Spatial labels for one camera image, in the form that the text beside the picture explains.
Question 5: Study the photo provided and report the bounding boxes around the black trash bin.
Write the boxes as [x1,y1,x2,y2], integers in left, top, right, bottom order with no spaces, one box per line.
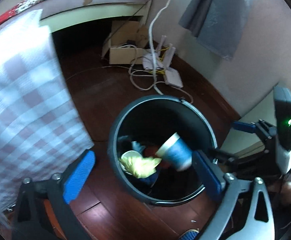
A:
[108,95,218,207]

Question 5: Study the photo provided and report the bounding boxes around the checked tablecloth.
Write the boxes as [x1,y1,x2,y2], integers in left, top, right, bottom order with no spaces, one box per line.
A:
[0,9,95,220]

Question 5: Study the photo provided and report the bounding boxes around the white router with antennas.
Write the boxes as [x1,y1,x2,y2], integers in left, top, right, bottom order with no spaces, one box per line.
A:
[143,36,177,72]

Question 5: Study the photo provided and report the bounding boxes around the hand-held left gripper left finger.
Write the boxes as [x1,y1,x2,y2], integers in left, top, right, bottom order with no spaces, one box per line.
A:
[12,149,96,240]

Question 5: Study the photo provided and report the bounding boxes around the white hanging cable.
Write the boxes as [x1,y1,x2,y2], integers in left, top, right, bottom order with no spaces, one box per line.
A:
[129,0,193,103]

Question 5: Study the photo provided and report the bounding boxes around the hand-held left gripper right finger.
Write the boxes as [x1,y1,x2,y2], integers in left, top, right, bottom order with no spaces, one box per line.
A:
[192,150,276,240]

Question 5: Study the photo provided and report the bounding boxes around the red plastic bag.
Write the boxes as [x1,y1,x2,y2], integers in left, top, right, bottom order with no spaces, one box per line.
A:
[144,146,171,168]

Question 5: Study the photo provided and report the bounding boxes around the cardboard box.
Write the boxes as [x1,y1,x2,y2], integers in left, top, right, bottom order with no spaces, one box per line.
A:
[102,20,151,65]

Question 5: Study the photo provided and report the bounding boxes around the blue striped slipper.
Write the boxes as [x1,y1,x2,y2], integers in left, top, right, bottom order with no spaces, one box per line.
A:
[179,229,201,240]

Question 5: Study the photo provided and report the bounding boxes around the blue paper cup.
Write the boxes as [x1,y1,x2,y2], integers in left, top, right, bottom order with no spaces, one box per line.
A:
[155,132,193,172]

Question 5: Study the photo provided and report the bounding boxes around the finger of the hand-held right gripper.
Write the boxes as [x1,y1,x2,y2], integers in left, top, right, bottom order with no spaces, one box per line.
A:
[232,120,277,140]
[207,140,280,174]

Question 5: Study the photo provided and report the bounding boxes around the cream cabinet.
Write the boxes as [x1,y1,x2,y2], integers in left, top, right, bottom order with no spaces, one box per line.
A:
[220,90,281,160]

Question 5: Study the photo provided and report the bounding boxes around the grey curtain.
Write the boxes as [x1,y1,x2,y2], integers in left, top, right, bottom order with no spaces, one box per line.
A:
[178,0,254,60]

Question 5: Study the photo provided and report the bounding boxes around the bed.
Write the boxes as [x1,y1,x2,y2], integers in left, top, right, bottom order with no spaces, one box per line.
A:
[0,0,153,34]

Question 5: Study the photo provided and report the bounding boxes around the white paper cup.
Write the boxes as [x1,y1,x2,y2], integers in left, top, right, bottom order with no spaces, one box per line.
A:
[119,150,142,173]

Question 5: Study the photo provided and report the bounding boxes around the yellow wrapper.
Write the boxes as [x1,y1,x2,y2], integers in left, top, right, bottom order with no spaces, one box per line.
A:
[121,155,161,179]

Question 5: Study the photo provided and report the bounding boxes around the white modem box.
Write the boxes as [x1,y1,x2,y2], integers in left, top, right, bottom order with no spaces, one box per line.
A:
[164,69,183,88]

